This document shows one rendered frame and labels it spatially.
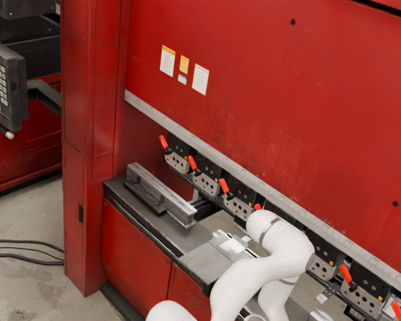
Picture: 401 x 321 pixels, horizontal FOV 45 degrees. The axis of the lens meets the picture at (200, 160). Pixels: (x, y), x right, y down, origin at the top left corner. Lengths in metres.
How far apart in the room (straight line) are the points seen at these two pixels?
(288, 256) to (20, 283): 2.27
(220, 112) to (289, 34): 0.46
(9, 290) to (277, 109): 2.17
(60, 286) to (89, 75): 1.52
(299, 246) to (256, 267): 0.13
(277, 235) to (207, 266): 0.72
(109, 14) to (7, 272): 1.88
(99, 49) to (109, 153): 0.59
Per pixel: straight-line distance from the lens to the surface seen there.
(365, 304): 1.85
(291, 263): 1.35
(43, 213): 3.82
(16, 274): 3.40
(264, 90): 1.77
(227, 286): 1.33
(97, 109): 2.40
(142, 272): 2.67
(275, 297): 1.62
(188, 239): 2.35
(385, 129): 1.55
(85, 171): 2.57
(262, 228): 1.40
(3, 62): 2.24
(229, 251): 2.14
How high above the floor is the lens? 2.45
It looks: 33 degrees down
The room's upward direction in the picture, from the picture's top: 10 degrees clockwise
